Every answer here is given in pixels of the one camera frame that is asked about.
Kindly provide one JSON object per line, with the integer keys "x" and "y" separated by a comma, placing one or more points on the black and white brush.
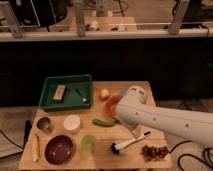
{"x": 117, "y": 147}

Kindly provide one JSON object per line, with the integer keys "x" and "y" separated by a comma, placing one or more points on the green pepper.
{"x": 103, "y": 123}

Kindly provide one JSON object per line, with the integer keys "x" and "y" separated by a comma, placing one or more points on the black marker on floor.
{"x": 27, "y": 130}

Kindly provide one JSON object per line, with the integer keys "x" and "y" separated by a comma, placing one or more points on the green plastic tray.
{"x": 71, "y": 100}

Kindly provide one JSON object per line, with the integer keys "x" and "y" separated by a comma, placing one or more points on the dark red bowl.
{"x": 59, "y": 150}

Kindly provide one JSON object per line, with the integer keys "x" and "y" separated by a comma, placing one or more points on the small peach fruit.
{"x": 104, "y": 94}

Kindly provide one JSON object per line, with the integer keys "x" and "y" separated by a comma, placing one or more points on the blue sponge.
{"x": 122, "y": 92}

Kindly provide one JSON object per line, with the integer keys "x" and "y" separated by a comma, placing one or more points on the green plastic cup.
{"x": 88, "y": 142}

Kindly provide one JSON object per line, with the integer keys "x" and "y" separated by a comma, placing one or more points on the brown dried cluster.
{"x": 153, "y": 153}

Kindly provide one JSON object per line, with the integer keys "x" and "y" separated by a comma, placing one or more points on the orange bowl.
{"x": 110, "y": 106}

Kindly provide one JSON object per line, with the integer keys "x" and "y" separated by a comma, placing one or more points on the metal cup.
{"x": 45, "y": 125}

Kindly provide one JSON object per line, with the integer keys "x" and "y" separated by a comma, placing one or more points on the metal spoon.
{"x": 83, "y": 99}

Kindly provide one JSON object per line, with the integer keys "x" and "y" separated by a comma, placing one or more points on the white round lid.
{"x": 72, "y": 123}

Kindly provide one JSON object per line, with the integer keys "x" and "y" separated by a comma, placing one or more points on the wooden block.
{"x": 59, "y": 93}

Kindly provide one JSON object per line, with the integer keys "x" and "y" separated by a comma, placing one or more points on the yellow corn cob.
{"x": 35, "y": 149}

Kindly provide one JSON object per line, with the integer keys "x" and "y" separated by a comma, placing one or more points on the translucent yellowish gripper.
{"x": 136, "y": 132}

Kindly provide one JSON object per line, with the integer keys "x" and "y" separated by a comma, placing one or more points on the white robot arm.
{"x": 133, "y": 111}

